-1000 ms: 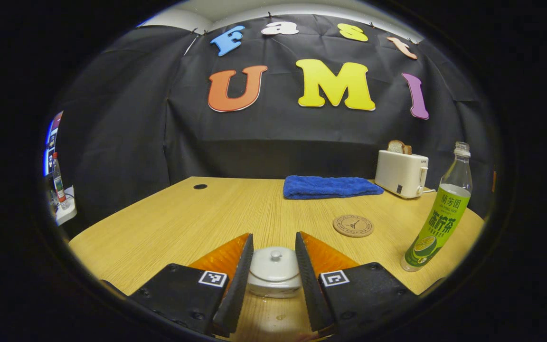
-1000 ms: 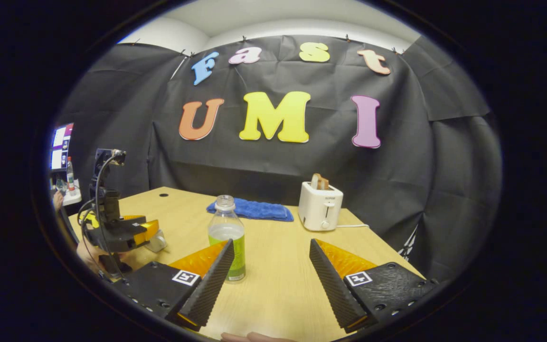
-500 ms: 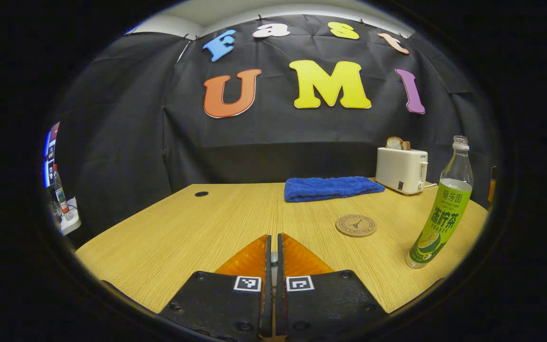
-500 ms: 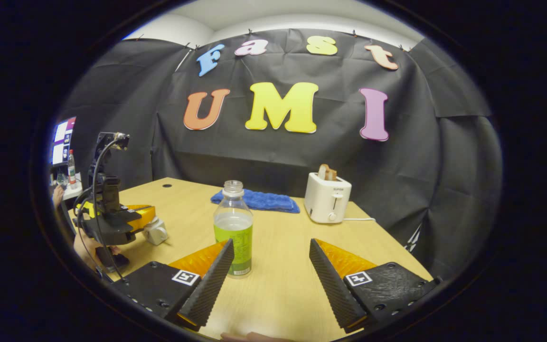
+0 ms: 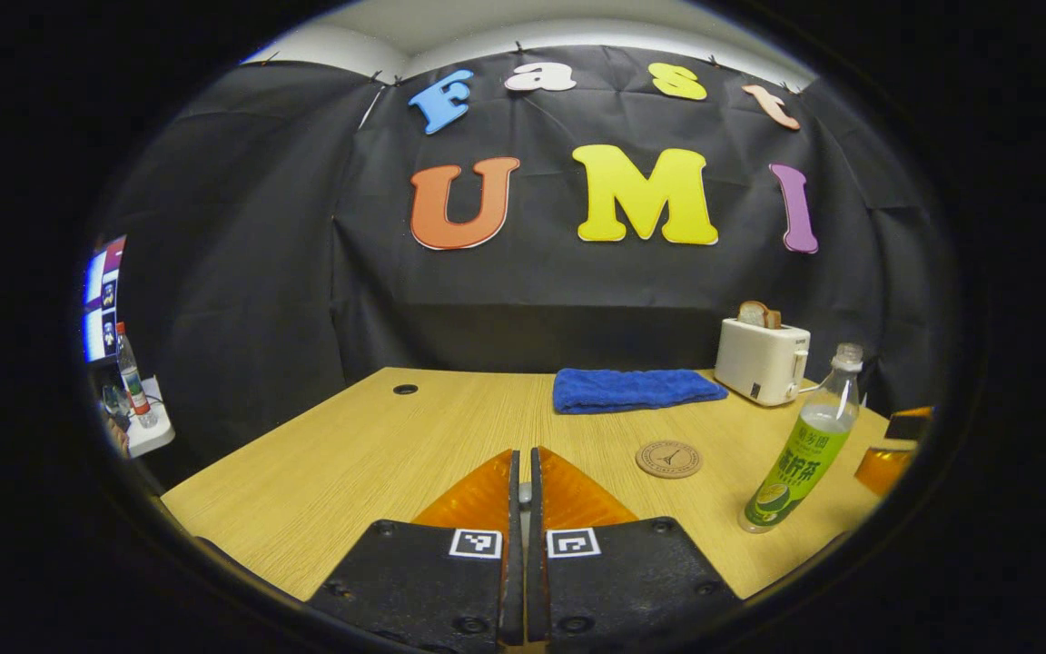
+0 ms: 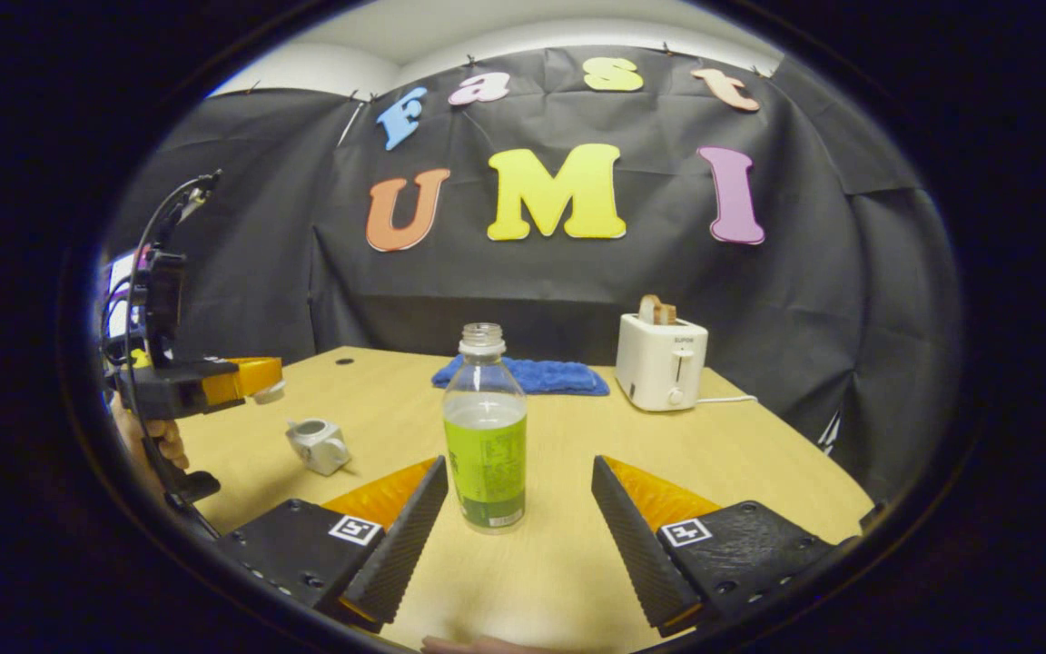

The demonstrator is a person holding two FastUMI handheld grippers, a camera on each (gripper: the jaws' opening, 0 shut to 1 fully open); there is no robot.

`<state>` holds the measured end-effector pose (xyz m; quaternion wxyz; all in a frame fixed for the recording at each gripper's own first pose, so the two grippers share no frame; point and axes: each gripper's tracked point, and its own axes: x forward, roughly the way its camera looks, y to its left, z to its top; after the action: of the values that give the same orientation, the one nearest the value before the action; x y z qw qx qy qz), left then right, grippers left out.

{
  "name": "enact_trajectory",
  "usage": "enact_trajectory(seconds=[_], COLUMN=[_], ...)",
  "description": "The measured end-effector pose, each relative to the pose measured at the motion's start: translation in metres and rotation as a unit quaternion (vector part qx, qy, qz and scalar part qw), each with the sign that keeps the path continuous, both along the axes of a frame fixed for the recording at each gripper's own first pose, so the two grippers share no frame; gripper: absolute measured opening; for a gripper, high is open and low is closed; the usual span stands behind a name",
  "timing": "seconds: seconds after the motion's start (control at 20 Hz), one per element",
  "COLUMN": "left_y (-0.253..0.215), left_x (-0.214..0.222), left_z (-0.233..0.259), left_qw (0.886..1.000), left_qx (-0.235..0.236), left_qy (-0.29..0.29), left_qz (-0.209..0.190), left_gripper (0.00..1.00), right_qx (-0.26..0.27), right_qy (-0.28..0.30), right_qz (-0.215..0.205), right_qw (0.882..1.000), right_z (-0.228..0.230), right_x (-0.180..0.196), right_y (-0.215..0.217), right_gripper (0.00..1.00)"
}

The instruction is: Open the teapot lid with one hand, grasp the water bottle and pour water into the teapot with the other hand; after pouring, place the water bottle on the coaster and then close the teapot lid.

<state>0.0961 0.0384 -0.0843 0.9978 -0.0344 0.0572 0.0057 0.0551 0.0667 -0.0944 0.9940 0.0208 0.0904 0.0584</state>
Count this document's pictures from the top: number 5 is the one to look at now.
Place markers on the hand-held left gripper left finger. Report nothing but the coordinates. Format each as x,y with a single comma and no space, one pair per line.
423,581

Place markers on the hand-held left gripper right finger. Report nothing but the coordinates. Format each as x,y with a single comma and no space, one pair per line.
623,581

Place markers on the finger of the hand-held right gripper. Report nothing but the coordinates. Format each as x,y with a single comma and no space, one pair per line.
909,425
886,470

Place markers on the green label water bottle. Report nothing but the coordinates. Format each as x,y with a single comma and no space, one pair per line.
800,463

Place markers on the round brown coaster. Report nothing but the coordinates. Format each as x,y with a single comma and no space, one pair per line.
668,459

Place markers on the red cap plastic bottle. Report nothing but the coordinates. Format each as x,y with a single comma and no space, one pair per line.
134,381

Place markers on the white toaster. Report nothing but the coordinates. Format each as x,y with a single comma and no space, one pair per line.
759,363

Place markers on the brown bread slice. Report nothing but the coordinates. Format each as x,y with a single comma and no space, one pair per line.
774,319

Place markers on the blue towel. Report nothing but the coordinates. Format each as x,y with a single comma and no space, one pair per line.
632,391

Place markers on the light bread slice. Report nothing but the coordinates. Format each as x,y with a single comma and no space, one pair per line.
752,314

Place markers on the black backdrop cloth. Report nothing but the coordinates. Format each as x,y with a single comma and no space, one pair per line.
532,291

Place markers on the white side table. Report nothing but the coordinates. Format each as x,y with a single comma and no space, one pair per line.
152,436

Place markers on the clear glass item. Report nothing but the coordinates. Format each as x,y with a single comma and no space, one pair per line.
116,401

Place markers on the computer monitor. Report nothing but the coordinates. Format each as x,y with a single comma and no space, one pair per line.
103,300

